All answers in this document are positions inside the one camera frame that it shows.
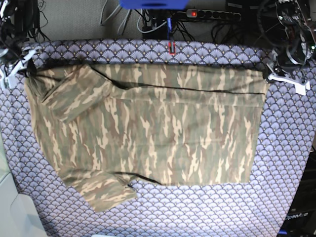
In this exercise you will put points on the white plastic bin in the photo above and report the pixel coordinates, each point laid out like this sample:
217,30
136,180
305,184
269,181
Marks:
18,215

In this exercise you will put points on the red and black clamp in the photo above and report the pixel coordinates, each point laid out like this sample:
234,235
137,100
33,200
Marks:
171,48

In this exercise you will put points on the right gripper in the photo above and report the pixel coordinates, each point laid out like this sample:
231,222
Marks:
8,78

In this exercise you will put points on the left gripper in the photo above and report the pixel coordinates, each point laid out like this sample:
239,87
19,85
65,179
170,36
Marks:
275,74

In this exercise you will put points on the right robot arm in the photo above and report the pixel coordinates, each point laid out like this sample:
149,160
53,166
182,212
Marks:
10,42

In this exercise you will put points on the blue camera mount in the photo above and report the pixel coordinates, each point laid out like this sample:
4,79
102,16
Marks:
153,4

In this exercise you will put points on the black OpenArm box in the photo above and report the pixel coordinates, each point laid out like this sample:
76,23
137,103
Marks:
301,218

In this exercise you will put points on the black power adapter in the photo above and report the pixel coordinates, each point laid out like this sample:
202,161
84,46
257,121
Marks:
26,17

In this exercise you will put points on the black power strip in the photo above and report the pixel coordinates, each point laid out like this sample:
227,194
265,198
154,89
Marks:
212,15

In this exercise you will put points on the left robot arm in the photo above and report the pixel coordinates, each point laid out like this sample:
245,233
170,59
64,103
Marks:
291,54

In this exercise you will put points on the camouflage T-shirt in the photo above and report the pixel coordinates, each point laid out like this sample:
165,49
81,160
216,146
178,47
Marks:
102,126

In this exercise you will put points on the fan-patterned purple tablecloth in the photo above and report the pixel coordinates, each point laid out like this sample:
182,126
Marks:
257,208

